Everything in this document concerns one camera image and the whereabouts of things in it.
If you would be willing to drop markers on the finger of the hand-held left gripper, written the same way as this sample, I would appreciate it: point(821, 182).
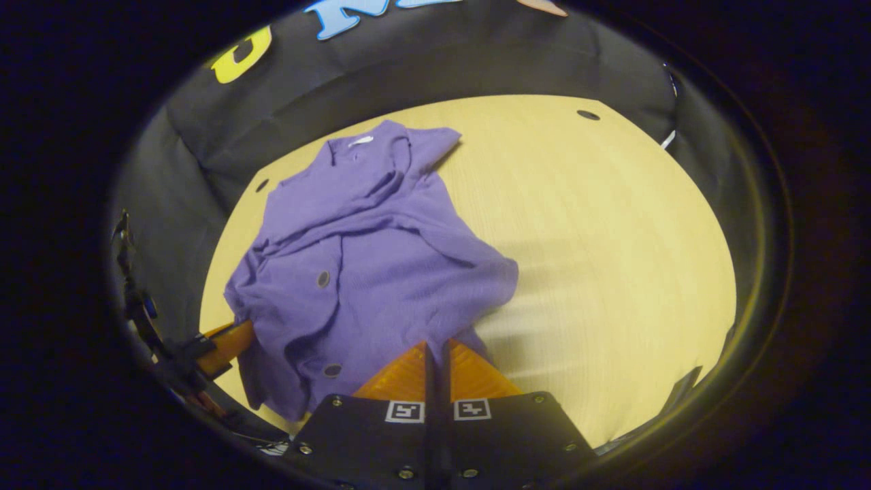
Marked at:
point(231, 344)

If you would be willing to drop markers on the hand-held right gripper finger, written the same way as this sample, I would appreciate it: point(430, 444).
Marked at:
point(444, 381)
point(430, 381)

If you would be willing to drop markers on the purple buttoned garment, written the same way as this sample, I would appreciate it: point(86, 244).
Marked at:
point(381, 258)

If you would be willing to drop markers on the black backdrop cloth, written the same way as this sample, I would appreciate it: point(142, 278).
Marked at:
point(476, 61)

